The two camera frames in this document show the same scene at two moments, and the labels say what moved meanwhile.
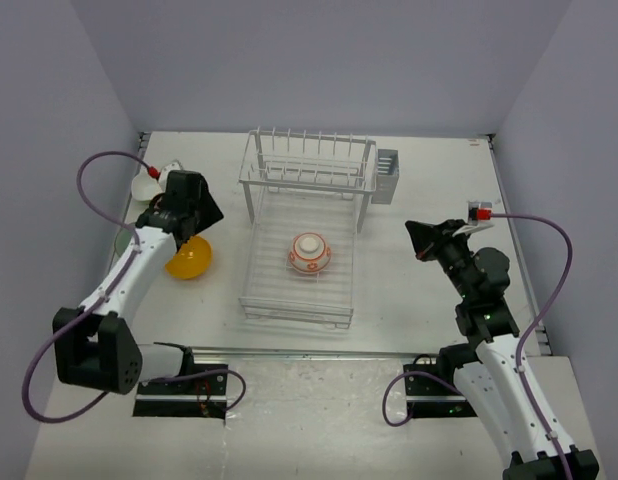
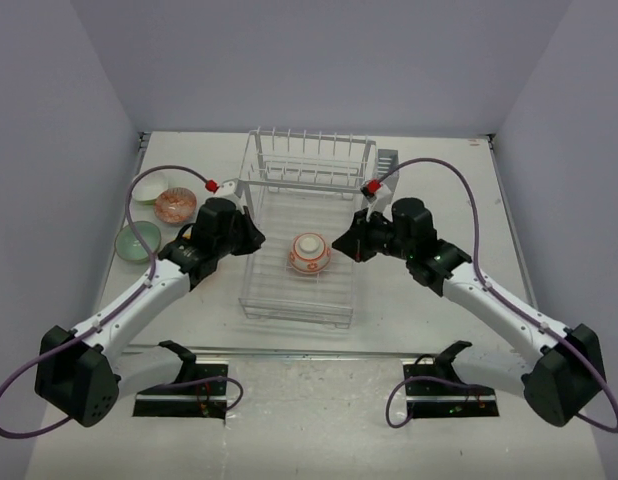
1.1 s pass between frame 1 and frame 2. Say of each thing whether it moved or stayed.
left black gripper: moved
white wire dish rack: stayed
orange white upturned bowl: stayed
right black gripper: moved
